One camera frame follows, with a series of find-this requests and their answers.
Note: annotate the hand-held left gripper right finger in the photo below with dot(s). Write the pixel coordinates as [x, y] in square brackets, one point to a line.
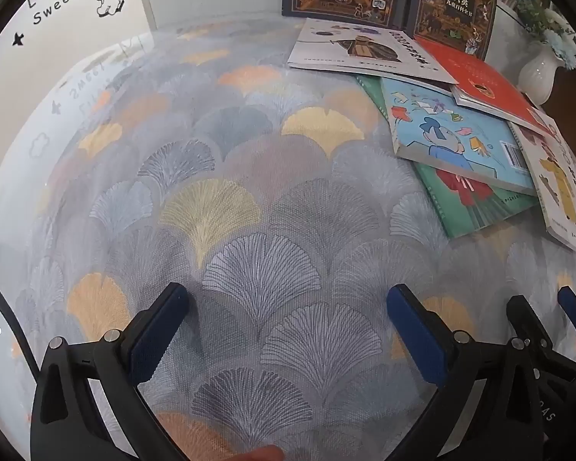
[417, 336]

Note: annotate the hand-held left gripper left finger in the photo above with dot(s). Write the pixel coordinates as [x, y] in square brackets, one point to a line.
[161, 331]

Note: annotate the white book yellow-robed figure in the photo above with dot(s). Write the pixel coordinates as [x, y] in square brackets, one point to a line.
[557, 187]

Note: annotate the green book red-robed figure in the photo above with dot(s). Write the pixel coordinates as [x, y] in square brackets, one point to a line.
[465, 206]

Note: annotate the light blue picture book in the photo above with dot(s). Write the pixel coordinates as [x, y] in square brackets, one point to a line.
[437, 125]

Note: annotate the red book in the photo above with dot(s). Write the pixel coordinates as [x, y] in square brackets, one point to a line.
[489, 81]

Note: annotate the white book dark-robed figure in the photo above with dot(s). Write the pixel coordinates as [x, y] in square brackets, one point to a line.
[365, 48]

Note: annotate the white vase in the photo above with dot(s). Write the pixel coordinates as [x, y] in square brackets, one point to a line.
[537, 77]

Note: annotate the blue flower bouquet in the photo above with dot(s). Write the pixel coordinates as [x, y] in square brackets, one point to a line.
[552, 33]

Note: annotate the black lettering wall sticker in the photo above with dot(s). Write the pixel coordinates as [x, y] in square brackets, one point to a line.
[53, 1]

